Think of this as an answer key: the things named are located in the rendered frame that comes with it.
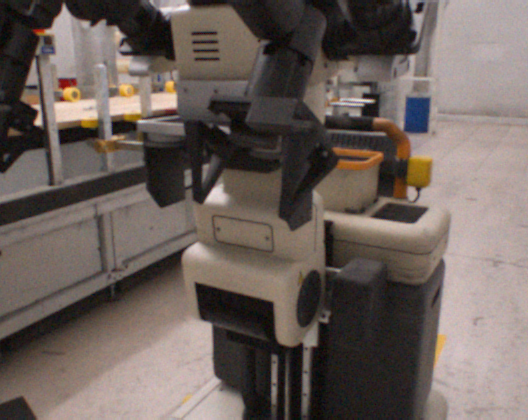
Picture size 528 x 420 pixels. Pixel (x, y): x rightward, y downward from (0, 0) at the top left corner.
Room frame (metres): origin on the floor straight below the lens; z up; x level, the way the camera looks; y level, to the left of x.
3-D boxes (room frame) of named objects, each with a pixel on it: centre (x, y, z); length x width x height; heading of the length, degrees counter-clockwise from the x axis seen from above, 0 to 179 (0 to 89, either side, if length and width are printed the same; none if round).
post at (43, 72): (1.82, 0.74, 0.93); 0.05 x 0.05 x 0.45; 61
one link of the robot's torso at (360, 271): (0.90, -0.07, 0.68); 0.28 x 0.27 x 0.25; 60
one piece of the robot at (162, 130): (0.83, 0.05, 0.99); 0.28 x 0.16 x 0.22; 60
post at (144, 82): (2.27, 0.49, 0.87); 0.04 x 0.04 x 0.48; 61
